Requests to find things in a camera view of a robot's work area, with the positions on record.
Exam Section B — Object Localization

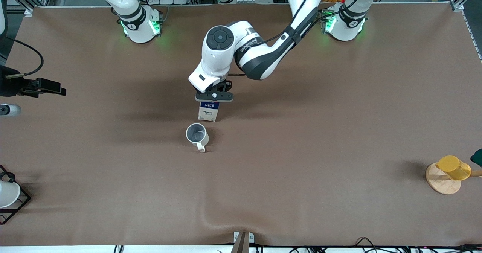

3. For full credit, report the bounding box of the blue white milk carton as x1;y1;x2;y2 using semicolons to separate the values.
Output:
198;101;220;122

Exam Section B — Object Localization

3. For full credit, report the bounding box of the white mug with handle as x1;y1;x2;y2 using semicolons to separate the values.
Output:
186;123;210;153

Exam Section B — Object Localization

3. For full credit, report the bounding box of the white cup in rack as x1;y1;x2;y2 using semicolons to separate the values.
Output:
0;180;21;209

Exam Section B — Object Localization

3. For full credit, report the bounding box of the round wooden cup stand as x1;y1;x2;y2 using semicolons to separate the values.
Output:
426;162;482;195

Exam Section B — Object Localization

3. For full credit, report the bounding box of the yellow plastic cup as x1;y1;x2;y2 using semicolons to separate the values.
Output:
436;155;472;181

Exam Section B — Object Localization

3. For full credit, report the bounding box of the table cover cloth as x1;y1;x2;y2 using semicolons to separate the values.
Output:
0;3;482;247

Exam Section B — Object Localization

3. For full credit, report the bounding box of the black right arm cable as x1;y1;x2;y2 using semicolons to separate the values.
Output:
0;37;44;79

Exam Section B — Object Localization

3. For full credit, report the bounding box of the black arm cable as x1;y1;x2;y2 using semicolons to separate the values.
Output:
226;0;325;77
0;37;44;79

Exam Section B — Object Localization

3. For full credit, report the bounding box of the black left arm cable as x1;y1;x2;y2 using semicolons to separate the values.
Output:
226;0;325;77

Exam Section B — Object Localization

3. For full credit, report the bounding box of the black wire rack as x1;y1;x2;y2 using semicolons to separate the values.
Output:
0;165;32;225

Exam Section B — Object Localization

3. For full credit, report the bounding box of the metal clamp bracket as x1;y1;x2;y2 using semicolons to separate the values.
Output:
233;231;255;253

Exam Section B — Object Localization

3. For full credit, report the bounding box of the black floor cable bundle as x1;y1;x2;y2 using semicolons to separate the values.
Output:
286;237;482;253

